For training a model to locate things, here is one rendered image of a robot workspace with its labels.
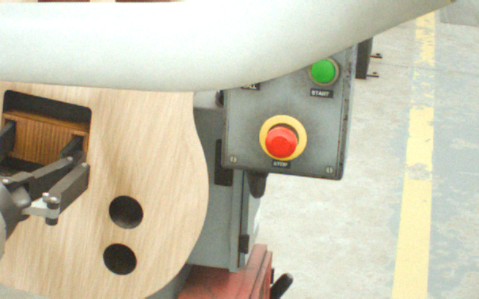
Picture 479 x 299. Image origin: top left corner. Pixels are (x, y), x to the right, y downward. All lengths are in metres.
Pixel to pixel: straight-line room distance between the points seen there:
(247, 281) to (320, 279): 1.32
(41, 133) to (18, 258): 0.15
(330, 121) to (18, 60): 0.70
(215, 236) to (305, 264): 1.48
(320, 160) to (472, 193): 2.38
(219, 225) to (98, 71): 0.98
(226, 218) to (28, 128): 0.60
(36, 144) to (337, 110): 0.41
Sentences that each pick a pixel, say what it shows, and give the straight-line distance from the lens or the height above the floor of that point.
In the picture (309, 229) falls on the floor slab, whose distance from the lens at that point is 3.34.
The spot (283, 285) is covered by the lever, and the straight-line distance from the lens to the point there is 1.91.
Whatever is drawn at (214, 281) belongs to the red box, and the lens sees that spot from 1.75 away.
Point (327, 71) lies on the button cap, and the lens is 1.32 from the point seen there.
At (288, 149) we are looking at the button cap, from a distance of 1.34.
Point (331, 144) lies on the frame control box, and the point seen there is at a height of 0.97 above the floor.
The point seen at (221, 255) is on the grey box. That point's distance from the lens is 1.68.
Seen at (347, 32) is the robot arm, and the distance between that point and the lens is 0.67.
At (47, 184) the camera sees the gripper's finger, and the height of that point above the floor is 1.05.
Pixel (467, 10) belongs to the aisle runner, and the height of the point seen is 0.00.
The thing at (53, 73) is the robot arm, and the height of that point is 1.25.
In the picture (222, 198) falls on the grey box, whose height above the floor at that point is 0.78.
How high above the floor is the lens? 1.47
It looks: 22 degrees down
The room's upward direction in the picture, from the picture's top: 3 degrees clockwise
